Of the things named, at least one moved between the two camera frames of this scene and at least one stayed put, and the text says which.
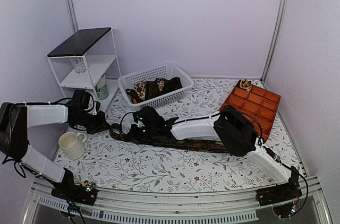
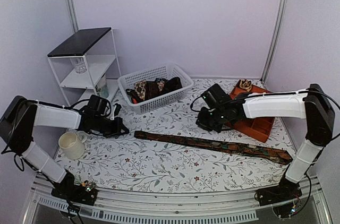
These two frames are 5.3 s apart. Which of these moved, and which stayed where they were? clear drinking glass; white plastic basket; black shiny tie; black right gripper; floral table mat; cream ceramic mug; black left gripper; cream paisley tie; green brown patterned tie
Moved: black right gripper; black left gripper; green brown patterned tie
Stayed: black shiny tie; floral table mat; cream paisley tie; cream ceramic mug; white plastic basket; clear drinking glass
